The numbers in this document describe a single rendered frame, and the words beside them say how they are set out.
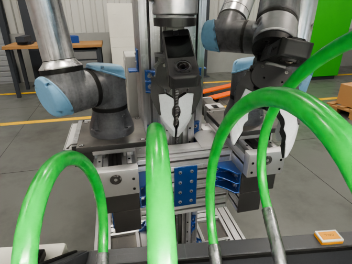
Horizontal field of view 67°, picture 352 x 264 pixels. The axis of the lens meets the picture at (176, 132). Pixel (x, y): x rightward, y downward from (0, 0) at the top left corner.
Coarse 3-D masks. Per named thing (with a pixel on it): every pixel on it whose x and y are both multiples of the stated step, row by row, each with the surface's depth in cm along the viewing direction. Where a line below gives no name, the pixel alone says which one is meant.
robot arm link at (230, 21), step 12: (228, 0) 66; (240, 0) 64; (252, 0) 67; (228, 12) 63; (240, 12) 64; (204, 24) 65; (216, 24) 63; (228, 24) 62; (240, 24) 61; (204, 36) 64; (216, 36) 63; (228, 36) 62; (240, 36) 60; (204, 48) 68; (216, 48) 65; (228, 48) 63; (240, 48) 62
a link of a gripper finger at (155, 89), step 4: (152, 76) 46; (152, 80) 45; (152, 84) 46; (156, 84) 46; (152, 88) 46; (156, 88) 46; (160, 88) 46; (152, 92) 46; (156, 92) 46; (160, 92) 46; (164, 92) 46; (152, 96) 47; (156, 96) 47; (152, 100) 47; (156, 100) 47; (156, 104) 47; (156, 108) 48; (160, 112) 48
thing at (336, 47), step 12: (348, 36) 21; (324, 48) 24; (336, 48) 22; (348, 48) 22; (312, 60) 26; (324, 60) 24; (300, 72) 28; (312, 72) 27; (288, 84) 30; (276, 108) 35; (264, 120) 37; (264, 132) 38; (264, 144) 39; (264, 156) 40; (264, 168) 40; (264, 180) 40; (264, 192) 39; (264, 204) 39
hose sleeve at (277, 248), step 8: (264, 208) 38; (272, 208) 38; (264, 216) 38; (272, 216) 38; (272, 224) 37; (272, 232) 37; (272, 240) 36; (280, 240) 36; (272, 248) 36; (280, 248) 35; (272, 256) 36; (280, 256) 35
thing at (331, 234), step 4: (320, 232) 60; (324, 232) 60; (328, 232) 60; (332, 232) 60; (316, 236) 59; (324, 236) 59; (328, 236) 59; (332, 236) 59; (336, 236) 59; (320, 240) 58; (324, 244) 58; (328, 244) 58
